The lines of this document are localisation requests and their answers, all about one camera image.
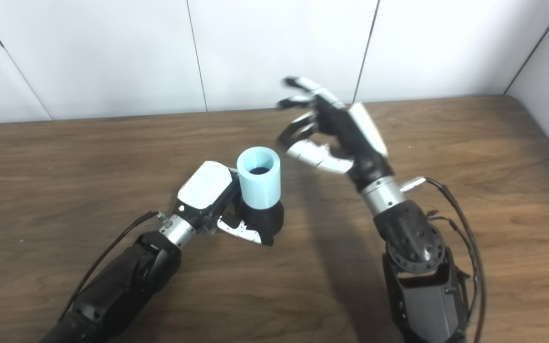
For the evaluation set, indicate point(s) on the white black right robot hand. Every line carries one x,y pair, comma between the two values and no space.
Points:
350,133

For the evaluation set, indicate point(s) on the light blue cylinder cup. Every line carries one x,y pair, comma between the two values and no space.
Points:
260,188

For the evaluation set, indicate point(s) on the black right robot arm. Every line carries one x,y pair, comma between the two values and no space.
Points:
417,276

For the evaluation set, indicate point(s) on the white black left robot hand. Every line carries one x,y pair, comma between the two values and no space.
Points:
205,186

